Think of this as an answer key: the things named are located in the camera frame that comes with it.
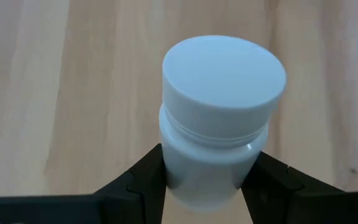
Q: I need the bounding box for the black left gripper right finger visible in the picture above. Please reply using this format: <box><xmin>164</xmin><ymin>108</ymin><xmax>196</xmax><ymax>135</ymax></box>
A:
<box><xmin>240</xmin><ymin>151</ymin><xmax>347</xmax><ymax>224</ymax></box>

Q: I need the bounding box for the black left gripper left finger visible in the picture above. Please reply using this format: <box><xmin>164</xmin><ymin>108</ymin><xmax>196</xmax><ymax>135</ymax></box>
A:
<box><xmin>93</xmin><ymin>142</ymin><xmax>168</xmax><ymax>224</ymax></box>

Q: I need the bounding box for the white pill bottle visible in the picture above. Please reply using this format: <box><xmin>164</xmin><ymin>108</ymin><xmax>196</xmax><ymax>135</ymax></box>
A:
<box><xmin>158</xmin><ymin>34</ymin><xmax>288</xmax><ymax>214</ymax></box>

